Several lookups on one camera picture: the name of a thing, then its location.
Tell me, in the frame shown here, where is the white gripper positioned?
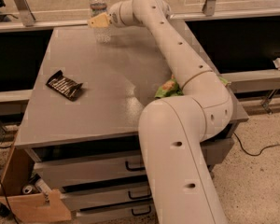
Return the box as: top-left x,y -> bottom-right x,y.
88,0 -> 134,28

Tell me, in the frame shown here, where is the clear plastic water bottle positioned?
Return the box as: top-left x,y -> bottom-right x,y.
89,0 -> 111,43

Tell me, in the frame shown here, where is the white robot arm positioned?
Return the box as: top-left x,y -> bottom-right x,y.
89,0 -> 233,224

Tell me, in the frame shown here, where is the dark brown candy wrapper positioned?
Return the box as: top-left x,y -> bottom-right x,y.
46,70 -> 82,101

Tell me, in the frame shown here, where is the green snack bag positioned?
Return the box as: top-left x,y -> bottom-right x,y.
155,72 -> 230,101

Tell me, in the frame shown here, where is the top grey drawer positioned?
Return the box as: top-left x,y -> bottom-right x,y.
34,137 -> 235,189

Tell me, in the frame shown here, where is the grey drawer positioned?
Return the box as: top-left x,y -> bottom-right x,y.
34,137 -> 235,189
77,199 -> 155,224
60,172 -> 215,212

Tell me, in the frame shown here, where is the wooden side bin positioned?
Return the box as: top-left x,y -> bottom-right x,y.
0,142 -> 73,224

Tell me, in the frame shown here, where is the middle grey drawer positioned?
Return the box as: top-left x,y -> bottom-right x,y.
60,172 -> 215,212

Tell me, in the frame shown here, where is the bottom grey drawer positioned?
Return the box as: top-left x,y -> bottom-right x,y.
77,199 -> 155,224

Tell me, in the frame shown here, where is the metal railing frame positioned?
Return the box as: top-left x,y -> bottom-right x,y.
0,0 -> 280,33

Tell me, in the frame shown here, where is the black floor cable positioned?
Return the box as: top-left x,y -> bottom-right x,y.
232,132 -> 280,158

